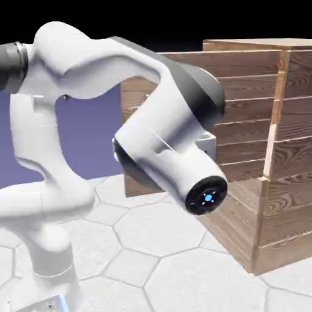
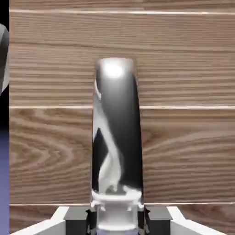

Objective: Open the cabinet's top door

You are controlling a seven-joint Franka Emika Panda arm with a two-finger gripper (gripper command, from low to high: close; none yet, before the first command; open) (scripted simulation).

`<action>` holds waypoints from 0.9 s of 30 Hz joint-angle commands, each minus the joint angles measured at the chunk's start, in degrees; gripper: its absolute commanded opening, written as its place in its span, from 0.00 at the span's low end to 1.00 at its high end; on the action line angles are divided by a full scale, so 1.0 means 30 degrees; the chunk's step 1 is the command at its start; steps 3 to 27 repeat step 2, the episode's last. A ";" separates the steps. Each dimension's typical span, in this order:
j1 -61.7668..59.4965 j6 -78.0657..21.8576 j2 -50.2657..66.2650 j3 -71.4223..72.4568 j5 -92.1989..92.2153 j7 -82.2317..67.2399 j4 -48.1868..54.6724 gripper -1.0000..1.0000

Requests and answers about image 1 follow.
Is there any small wooden cabinet door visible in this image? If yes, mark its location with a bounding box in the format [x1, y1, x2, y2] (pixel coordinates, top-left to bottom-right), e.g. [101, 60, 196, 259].
[196, 177, 271, 275]

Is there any large wooden cabinet door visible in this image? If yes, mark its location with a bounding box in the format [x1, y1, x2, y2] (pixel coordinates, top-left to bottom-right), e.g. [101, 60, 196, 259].
[120, 49, 290, 198]

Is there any wooden plank cabinet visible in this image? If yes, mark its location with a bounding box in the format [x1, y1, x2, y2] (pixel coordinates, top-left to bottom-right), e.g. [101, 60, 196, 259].
[120, 38, 312, 277]

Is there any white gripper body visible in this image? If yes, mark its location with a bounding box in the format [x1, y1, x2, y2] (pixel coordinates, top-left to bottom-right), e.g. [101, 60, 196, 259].
[195, 130, 218, 163]

